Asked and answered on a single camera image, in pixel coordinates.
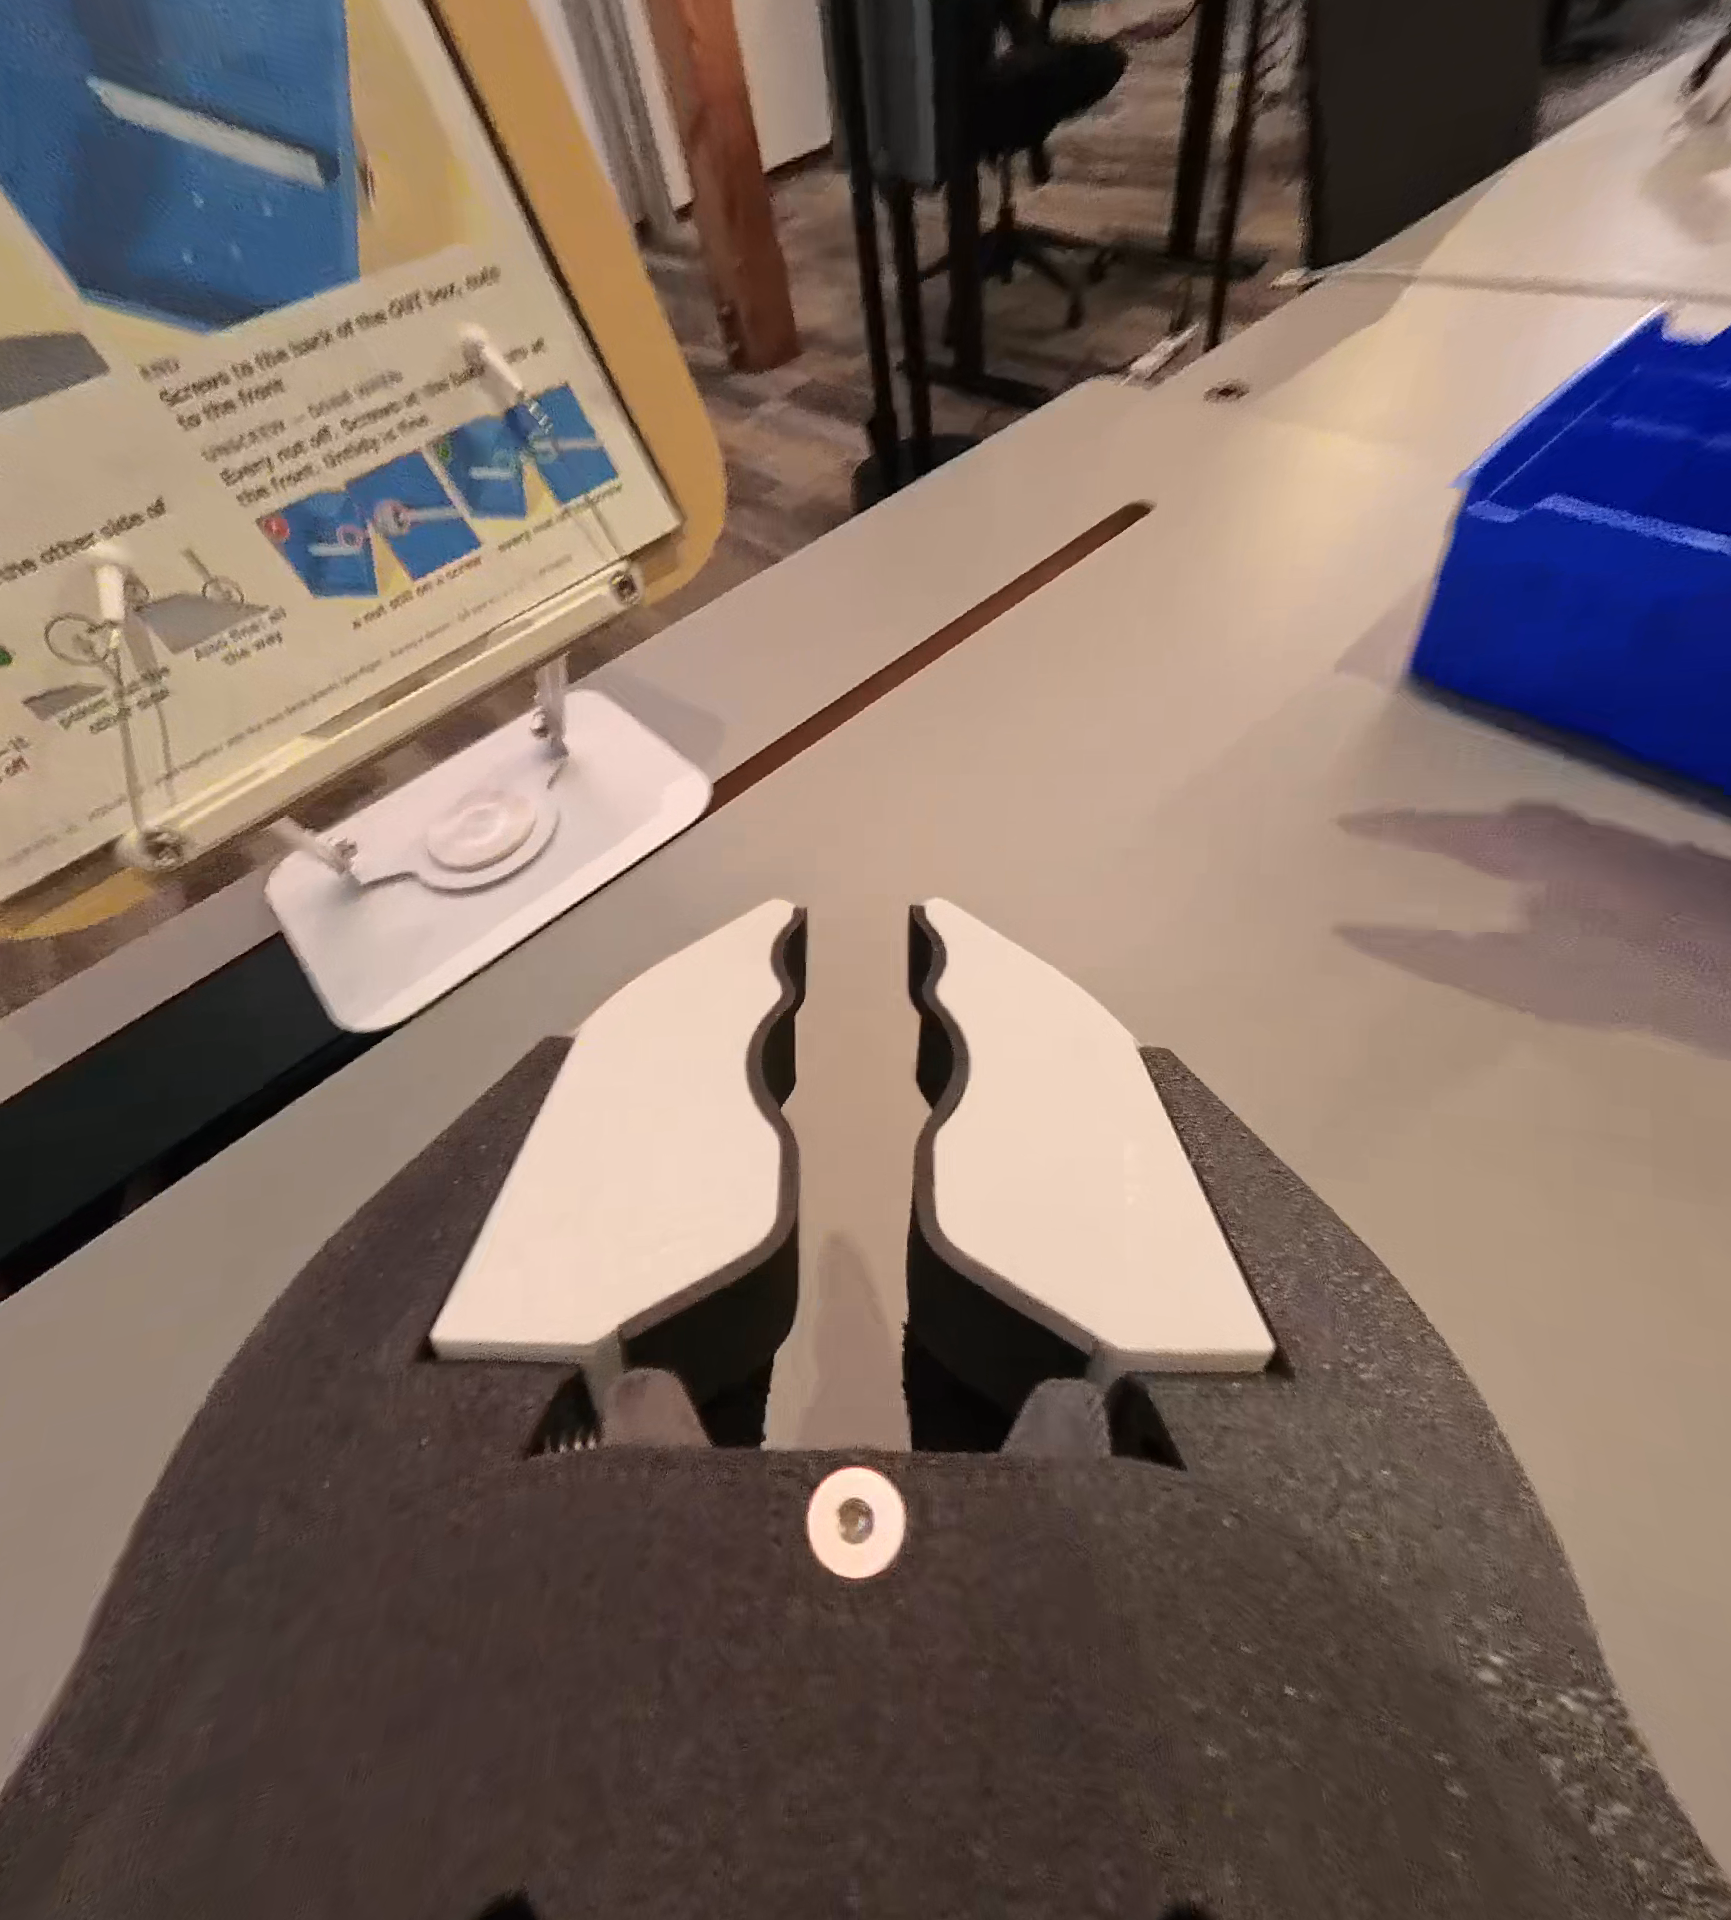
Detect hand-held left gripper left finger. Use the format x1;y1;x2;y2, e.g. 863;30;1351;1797
431;899;810;1372

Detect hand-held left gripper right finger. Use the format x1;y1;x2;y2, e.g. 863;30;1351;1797
905;896;1277;1387

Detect blue plastic bin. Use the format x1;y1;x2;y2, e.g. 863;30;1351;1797
1408;308;1731;836

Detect printed instruction sheet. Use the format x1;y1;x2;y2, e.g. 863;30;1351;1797
0;0;686;911

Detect wooden pillar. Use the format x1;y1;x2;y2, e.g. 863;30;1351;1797
644;0;804;374

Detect monitor on black floor stand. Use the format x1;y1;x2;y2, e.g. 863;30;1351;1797
823;0;988;513

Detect black office chair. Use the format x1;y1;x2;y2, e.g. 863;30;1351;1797
941;0;1130;334

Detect black mesh chair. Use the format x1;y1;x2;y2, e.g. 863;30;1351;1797
1306;0;1542;265

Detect black desk cable cover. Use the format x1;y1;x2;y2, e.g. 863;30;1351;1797
0;937;357;1299

